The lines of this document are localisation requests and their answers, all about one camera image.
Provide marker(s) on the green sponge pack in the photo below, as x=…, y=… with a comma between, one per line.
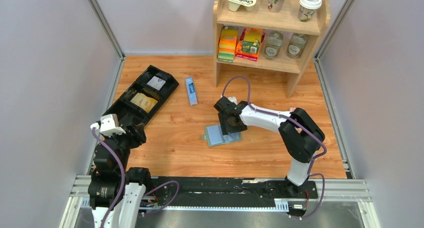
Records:
x=227, y=43

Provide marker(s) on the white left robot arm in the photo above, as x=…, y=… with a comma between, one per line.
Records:
x=115, y=193

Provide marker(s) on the aluminium frame rail right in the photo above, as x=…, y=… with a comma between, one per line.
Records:
x=337, y=11

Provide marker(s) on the glass jar left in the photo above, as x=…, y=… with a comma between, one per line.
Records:
x=274, y=42

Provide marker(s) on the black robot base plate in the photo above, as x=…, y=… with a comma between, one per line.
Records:
x=224, y=192

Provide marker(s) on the black compartment tray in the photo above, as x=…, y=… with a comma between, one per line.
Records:
x=129, y=113

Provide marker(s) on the gold card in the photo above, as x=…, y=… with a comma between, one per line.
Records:
x=144, y=102

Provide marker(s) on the glass jar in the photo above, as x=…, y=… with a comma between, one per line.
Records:
x=296, y=45
x=274, y=42

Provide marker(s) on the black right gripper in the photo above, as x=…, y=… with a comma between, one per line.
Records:
x=224, y=127

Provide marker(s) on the wooden shelf unit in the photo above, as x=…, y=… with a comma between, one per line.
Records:
x=284, y=21

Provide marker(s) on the glass jar right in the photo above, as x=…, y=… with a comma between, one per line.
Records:
x=296, y=45

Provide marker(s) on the teal card holder wallet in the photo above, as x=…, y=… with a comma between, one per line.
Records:
x=215, y=137

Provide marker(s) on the paper coffee cup right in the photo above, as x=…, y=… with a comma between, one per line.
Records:
x=307, y=9

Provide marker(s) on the orange pink sponge pack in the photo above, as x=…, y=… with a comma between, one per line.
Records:
x=249, y=45

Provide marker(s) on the blue slim box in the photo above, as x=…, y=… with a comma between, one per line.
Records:
x=191, y=91

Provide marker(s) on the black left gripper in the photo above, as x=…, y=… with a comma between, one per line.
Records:
x=137, y=138

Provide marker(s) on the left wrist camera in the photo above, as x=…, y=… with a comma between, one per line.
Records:
x=108, y=125

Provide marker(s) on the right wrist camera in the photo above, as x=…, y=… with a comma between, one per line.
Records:
x=233, y=99

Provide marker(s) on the silver card in tray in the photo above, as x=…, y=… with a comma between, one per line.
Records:
x=156, y=82

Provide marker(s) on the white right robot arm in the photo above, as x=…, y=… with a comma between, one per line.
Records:
x=301, y=136

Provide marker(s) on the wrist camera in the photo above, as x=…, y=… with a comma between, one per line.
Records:
x=233, y=99
x=108, y=125

